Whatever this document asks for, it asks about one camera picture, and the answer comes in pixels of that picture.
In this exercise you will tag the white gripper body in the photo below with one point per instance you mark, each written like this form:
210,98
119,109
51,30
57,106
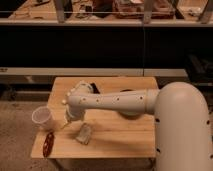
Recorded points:
74,114

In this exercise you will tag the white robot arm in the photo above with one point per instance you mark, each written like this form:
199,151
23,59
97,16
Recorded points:
183,139

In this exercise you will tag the white paper cup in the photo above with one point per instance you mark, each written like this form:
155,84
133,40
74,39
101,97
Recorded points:
42,116

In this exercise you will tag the wooden table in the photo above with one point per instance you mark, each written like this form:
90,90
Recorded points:
113,136

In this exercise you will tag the green bowl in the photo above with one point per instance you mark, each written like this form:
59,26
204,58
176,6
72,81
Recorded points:
129,103

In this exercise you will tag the background workbench shelf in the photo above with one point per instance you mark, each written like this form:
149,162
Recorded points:
130,13

